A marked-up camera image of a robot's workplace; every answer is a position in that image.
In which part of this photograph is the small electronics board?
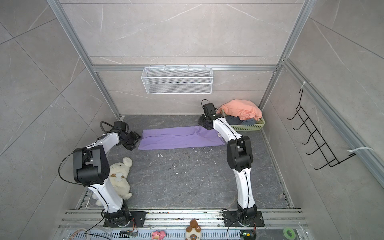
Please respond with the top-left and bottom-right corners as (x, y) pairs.
(119, 231), (137, 239)

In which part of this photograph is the pink small toy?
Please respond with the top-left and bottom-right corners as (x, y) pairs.
(151, 231), (166, 240)

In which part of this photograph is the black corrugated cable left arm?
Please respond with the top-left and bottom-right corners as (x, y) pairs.
(99, 121), (115, 134)

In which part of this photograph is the black wire hook rack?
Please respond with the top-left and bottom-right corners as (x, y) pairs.
(288, 89), (356, 171)

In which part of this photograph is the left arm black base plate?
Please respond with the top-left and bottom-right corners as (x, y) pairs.
(103, 211), (147, 228)

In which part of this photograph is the brown white small plush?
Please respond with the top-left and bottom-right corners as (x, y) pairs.
(185, 219), (202, 240)

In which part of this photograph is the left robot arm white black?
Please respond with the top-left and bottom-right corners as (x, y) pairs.
(73, 121), (140, 227)

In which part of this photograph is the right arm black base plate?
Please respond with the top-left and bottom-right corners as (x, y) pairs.
(221, 209), (265, 227)

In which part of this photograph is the purple t shirt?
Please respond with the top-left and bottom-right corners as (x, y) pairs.
(139, 126), (227, 150)

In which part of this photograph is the dark blue t shirt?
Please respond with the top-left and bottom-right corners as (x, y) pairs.
(226, 115), (257, 126)

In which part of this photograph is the green plastic basket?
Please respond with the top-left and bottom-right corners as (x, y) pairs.
(221, 110), (266, 132)

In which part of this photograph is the green tape roll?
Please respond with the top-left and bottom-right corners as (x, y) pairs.
(283, 228), (296, 240)

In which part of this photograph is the green yellow electronics box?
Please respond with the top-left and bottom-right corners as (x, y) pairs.
(240, 230), (257, 240)

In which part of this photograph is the white wire mesh basket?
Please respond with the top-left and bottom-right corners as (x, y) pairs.
(141, 67), (214, 95)

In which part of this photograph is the aluminium frame rail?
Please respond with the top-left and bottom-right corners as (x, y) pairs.
(47, 0), (122, 119)

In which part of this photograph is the orange t shirt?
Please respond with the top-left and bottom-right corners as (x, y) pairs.
(217, 100), (262, 121)

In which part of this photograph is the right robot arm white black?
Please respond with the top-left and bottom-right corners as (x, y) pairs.
(198, 102), (258, 226)

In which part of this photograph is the white plush dog toy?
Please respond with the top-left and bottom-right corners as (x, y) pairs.
(109, 157), (133, 200)

